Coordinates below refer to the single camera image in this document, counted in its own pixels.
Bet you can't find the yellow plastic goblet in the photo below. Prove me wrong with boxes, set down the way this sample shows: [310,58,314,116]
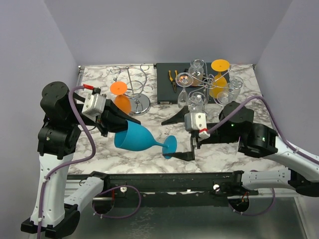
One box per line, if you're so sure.
[209,59,230,99]

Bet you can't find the ribbed clear wine glass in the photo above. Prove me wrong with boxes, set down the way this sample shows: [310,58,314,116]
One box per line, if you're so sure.
[188,59,204,87]

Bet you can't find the black front mounting rail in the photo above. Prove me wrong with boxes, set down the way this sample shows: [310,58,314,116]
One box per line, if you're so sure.
[82,170,287,207]

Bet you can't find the aluminium extrusion frame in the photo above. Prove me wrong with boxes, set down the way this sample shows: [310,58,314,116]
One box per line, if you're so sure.
[27,66,84,239]

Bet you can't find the blue plastic goblet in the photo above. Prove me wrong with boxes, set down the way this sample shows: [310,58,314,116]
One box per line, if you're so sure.
[114,120,177,159]

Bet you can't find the scroll arm chrome glass rack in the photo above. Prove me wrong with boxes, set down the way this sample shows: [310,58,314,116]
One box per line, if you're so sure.
[188,68,230,112]

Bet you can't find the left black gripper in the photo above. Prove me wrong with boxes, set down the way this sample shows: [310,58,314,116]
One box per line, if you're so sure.
[67,98,141,136]

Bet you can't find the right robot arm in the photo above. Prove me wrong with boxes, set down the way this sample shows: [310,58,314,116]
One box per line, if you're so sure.
[161,101,319,197]

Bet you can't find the round ring chrome glass rack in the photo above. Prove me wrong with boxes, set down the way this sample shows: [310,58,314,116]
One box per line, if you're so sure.
[113,66,151,116]

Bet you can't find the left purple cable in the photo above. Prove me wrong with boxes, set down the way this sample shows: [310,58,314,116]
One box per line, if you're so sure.
[37,84,142,239]

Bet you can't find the dark grey tool tray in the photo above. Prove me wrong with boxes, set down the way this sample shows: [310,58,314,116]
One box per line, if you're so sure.
[154,62,217,105]

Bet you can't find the clear stemmed glass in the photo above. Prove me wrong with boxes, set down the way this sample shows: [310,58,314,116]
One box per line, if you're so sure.
[175,72,193,108]

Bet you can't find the orange plastic goblet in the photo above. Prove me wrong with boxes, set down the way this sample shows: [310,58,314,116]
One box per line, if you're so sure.
[110,81,131,114]

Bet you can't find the clear glass with reflection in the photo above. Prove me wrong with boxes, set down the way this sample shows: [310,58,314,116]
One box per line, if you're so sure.
[228,76,243,101]

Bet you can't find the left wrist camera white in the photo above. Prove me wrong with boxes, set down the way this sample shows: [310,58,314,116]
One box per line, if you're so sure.
[82,84,106,118]

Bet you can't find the yellow handled pliers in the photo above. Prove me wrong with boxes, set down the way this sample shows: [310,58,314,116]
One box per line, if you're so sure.
[168,70,178,93]

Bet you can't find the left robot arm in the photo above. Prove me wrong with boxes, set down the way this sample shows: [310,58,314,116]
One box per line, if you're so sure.
[21,81,134,239]

